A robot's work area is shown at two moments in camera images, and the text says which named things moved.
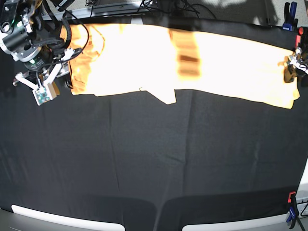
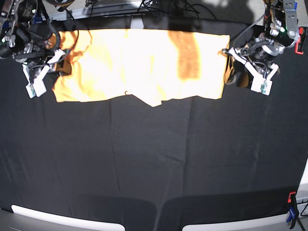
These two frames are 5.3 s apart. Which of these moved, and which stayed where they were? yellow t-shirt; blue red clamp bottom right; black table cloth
Moved: yellow t-shirt
Stayed: blue red clamp bottom right; black table cloth
